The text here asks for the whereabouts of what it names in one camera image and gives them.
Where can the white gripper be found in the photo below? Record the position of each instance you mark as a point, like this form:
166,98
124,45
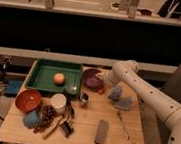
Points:
102,76

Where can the purple bowl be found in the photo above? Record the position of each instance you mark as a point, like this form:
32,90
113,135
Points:
91,80

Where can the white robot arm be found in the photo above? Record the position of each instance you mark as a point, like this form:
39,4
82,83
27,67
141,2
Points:
166,108

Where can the blue sponge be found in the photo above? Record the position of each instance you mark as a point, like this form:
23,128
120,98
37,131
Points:
115,94

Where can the small metal cup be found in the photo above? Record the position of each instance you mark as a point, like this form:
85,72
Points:
84,100

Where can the grey-blue folded cloth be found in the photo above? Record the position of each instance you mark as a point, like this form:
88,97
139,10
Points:
124,103

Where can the metal fork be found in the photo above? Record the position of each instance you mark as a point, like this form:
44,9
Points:
124,128

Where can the orange peach fruit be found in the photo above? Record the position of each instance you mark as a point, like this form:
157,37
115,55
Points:
58,79

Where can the white cup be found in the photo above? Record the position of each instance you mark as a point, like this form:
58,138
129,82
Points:
58,102

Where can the green plastic tray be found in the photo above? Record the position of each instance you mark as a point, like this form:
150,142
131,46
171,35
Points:
52,76

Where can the grey rectangular block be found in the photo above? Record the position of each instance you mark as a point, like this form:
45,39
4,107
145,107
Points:
102,131

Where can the black clip tool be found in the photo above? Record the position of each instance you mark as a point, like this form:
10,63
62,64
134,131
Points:
66,126

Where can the bunch of dark grapes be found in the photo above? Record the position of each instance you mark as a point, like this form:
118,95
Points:
47,117

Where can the red-orange bowl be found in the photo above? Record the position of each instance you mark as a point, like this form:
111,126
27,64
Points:
28,100

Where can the blue cup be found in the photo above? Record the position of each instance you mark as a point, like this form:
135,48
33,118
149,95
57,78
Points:
31,119

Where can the blue box on floor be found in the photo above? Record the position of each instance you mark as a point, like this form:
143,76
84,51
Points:
12,88

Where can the wooden-handled utensil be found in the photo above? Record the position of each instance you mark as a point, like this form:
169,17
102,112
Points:
52,127

